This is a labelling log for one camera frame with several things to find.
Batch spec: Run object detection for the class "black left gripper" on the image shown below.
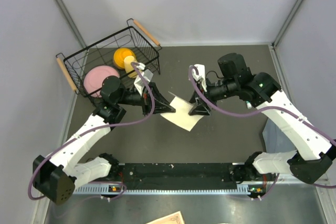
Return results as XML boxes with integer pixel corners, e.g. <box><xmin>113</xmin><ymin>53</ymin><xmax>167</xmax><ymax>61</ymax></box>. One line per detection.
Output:
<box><xmin>116</xmin><ymin>81</ymin><xmax>176</xmax><ymax>116</ymax></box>

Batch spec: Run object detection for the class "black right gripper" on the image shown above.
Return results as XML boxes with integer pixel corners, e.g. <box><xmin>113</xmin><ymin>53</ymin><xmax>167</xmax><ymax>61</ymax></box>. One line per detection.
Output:
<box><xmin>188</xmin><ymin>77</ymin><xmax>238</xmax><ymax>116</ymax></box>

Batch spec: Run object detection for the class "cream paper letter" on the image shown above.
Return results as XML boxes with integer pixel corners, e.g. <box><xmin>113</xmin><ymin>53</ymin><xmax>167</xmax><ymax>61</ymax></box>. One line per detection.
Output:
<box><xmin>160</xmin><ymin>93</ymin><xmax>204</xmax><ymax>132</ymax></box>

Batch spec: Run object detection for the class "grey blue envelope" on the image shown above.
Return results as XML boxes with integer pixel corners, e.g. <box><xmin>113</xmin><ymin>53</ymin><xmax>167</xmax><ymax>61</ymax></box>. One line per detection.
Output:
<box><xmin>262</xmin><ymin>119</ymin><xmax>296</xmax><ymax>153</ymax></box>

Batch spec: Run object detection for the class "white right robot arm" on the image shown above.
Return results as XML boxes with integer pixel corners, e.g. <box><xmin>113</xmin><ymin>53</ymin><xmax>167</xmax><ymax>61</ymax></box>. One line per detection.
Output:
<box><xmin>188</xmin><ymin>53</ymin><xmax>335</xmax><ymax>185</ymax></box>

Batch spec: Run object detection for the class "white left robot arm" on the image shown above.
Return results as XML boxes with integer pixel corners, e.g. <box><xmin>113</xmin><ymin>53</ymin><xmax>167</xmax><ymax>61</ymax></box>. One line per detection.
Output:
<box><xmin>28</xmin><ymin>76</ymin><xmax>176</xmax><ymax>205</ymax></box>

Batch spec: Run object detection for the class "green white glue stick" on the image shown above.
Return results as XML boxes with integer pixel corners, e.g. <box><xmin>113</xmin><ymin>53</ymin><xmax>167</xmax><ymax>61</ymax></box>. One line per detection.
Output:
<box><xmin>246</xmin><ymin>101</ymin><xmax>252</xmax><ymax>109</ymax></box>

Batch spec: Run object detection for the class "pale yellow mug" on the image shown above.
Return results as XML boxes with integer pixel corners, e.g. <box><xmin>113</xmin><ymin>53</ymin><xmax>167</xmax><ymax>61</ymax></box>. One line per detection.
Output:
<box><xmin>124</xmin><ymin>56</ymin><xmax>145</xmax><ymax>79</ymax></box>

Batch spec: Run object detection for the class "orange bowl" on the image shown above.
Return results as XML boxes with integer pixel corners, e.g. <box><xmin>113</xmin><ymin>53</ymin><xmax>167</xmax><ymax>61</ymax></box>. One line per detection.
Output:
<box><xmin>113</xmin><ymin>48</ymin><xmax>136</xmax><ymax>70</ymax></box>

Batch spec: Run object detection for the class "pink plate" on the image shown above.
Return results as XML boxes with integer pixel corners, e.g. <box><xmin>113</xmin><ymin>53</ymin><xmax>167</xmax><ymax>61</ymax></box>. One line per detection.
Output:
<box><xmin>83</xmin><ymin>65</ymin><xmax>120</xmax><ymax>98</ymax></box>

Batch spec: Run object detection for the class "brown patterned paper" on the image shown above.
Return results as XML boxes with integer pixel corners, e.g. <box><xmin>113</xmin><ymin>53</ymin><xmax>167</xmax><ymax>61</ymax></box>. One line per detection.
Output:
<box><xmin>148</xmin><ymin>211</ymin><xmax>185</xmax><ymax>224</ymax></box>

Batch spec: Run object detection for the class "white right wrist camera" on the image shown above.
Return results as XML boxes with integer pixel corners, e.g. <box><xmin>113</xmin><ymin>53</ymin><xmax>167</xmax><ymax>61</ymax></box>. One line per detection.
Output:
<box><xmin>188</xmin><ymin>64</ymin><xmax>207</xmax><ymax>92</ymax></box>

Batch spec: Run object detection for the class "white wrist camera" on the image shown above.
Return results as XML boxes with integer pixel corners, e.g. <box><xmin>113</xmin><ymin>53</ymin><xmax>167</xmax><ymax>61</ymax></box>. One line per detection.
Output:
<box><xmin>188</xmin><ymin>64</ymin><xmax>207</xmax><ymax>92</ymax></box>
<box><xmin>131</xmin><ymin>62</ymin><xmax>154</xmax><ymax>95</ymax></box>

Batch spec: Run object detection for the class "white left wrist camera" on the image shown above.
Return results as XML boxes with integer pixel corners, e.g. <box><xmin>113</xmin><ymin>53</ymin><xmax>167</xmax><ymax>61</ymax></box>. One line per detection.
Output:
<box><xmin>131</xmin><ymin>62</ymin><xmax>154</xmax><ymax>95</ymax></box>

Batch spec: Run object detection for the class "black wire dish basket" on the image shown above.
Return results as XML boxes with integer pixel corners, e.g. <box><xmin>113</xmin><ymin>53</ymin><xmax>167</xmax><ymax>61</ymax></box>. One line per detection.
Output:
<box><xmin>56</xmin><ymin>18</ymin><xmax>162</xmax><ymax>106</ymax></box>

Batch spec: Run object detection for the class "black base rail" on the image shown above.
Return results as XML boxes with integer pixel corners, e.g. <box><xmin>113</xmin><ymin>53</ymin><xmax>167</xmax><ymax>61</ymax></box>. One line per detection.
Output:
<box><xmin>89</xmin><ymin>162</ymin><xmax>276</xmax><ymax>190</ymax></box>

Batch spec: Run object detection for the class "grey slotted cable duct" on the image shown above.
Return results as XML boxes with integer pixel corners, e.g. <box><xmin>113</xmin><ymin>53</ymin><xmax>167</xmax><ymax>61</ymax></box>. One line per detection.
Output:
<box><xmin>72</xmin><ymin>184</ymin><xmax>265</xmax><ymax>196</ymax></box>

